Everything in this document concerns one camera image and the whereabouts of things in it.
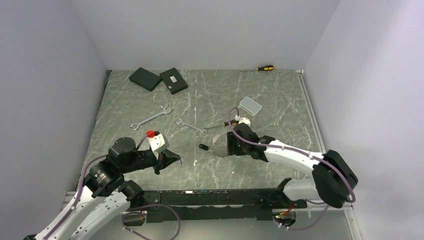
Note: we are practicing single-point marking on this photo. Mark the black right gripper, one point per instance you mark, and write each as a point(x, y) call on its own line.
point(232, 148)

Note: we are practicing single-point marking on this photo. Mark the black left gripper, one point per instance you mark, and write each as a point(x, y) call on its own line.
point(163, 159)

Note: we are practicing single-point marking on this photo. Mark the metal arc keyring plate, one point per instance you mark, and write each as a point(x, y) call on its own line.
point(219, 145)

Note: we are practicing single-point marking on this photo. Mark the black key fob with keys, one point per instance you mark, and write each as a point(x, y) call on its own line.
point(204, 147)

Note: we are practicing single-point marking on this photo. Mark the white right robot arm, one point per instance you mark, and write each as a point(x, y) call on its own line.
point(329, 177)

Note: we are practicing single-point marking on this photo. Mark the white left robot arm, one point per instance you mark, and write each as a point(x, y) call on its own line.
point(103, 193)

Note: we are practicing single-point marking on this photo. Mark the yellow black screwdriver near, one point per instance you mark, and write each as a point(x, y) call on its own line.
point(224, 124)

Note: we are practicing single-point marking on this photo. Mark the small silver wrench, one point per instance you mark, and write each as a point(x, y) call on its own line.
point(202, 131)

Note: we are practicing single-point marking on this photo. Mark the clear plastic box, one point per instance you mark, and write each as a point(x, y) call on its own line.
point(250, 106)

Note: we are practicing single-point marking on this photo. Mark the large silver wrench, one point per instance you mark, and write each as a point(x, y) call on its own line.
point(165, 110)

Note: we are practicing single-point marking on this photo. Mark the black box with label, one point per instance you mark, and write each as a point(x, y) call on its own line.
point(173, 80)

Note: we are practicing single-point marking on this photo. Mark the black flat box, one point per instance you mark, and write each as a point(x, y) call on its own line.
point(145, 79)

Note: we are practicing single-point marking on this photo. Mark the orange black screwdriver far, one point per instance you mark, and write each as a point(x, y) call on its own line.
point(266, 68)

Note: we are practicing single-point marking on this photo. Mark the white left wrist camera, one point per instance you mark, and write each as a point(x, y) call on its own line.
point(157, 141)

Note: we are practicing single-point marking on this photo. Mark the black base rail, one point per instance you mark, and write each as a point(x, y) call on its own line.
point(216, 204)

